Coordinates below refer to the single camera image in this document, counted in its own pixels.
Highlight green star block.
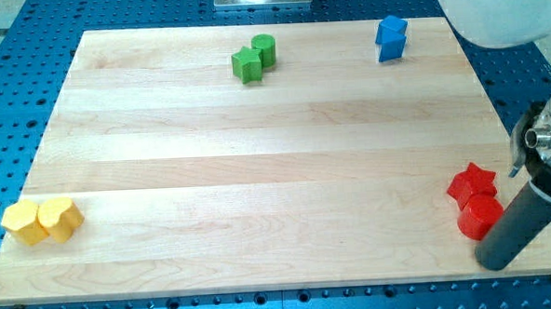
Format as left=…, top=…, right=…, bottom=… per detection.
left=231, top=47, right=262, bottom=84

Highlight green cylinder block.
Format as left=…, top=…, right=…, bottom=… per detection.
left=251, top=33, right=276, bottom=68

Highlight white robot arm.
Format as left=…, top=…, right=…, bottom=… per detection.
left=438, top=0, right=551, bottom=271

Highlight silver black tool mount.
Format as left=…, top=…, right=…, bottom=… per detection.
left=508, top=98, right=551, bottom=197

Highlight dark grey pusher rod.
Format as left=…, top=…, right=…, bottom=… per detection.
left=475, top=181, right=551, bottom=271

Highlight red cylinder block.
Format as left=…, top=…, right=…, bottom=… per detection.
left=457, top=194, right=504, bottom=241

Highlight blue cube block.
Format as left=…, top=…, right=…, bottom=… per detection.
left=375, top=15, right=408, bottom=45

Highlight red star block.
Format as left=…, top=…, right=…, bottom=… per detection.
left=447, top=163, right=497, bottom=210

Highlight yellow heart block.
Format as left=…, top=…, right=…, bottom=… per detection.
left=37, top=197, right=85, bottom=243

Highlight wooden board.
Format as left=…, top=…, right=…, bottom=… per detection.
left=0, top=17, right=528, bottom=305

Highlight yellow hexagon block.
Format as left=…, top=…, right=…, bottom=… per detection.
left=1, top=200, right=49, bottom=247

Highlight blue triangle block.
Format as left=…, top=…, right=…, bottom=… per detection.
left=378, top=30, right=407, bottom=62

